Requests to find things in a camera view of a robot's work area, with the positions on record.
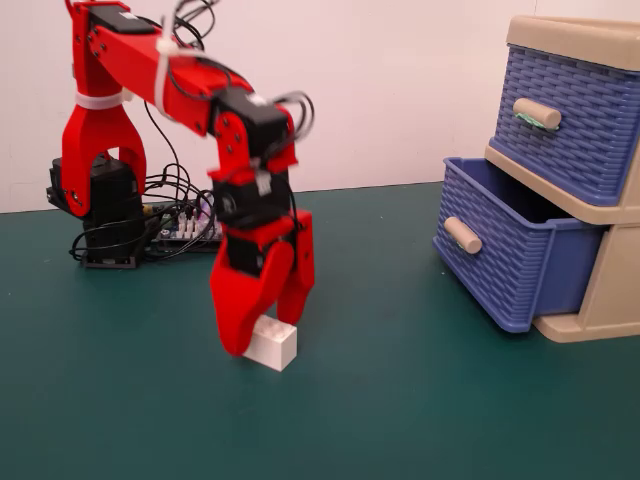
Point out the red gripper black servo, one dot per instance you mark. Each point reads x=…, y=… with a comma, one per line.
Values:
x=245, y=255

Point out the white toy building brick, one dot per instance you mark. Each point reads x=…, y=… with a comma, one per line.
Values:
x=275, y=345

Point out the blue woven plastic drawer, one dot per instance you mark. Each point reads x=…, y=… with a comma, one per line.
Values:
x=500, y=270

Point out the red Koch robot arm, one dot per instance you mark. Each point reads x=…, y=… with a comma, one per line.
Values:
x=145, y=60

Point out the white zip tie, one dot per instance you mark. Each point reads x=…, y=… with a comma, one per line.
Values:
x=162, y=75
x=97, y=102

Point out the green tape strip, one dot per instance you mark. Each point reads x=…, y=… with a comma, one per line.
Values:
x=530, y=121

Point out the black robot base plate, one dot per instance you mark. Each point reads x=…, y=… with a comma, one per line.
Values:
x=110, y=263

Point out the beige plastic drawer cabinet frame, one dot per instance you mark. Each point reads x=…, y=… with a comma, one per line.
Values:
x=612, y=280

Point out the motor controller circuit board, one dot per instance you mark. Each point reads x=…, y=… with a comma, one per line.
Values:
x=187, y=230

